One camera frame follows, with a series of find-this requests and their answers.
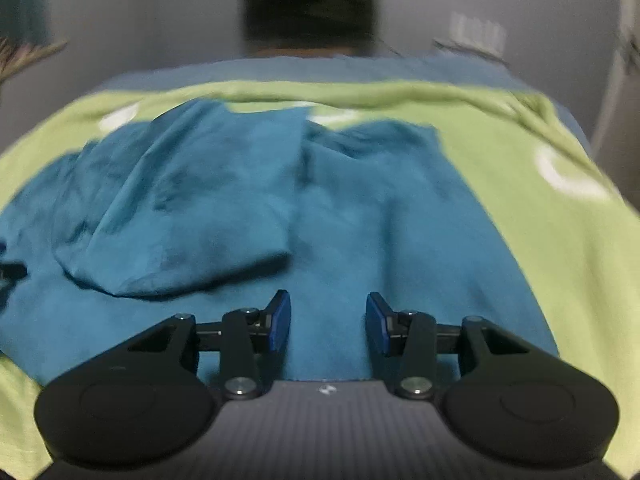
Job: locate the wooden television stand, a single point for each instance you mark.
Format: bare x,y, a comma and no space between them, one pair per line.
310,51

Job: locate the teal hooded sweatshirt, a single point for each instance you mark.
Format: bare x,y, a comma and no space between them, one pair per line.
325,220

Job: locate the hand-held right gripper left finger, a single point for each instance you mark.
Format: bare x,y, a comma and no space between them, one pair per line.
280,322

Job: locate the green blanket with white rings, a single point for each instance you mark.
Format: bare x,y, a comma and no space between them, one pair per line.
565,260

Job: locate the teal curtain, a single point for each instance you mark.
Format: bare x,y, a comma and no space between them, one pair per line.
22,0

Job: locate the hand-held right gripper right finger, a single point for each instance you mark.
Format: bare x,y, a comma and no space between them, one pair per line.
377,322

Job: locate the pile of small clothes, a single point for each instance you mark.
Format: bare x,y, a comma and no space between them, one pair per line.
10,57

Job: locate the black flat television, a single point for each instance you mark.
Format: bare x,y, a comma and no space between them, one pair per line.
307,7

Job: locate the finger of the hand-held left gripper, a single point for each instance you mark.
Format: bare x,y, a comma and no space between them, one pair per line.
11,270

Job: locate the wooden board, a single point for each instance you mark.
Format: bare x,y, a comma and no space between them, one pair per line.
47,50

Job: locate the blue bed sheet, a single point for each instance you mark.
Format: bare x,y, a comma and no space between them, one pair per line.
300,70

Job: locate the white router with antennas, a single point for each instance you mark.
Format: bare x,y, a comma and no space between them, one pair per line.
475,35

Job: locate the white door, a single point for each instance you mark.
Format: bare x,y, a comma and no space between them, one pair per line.
617,60

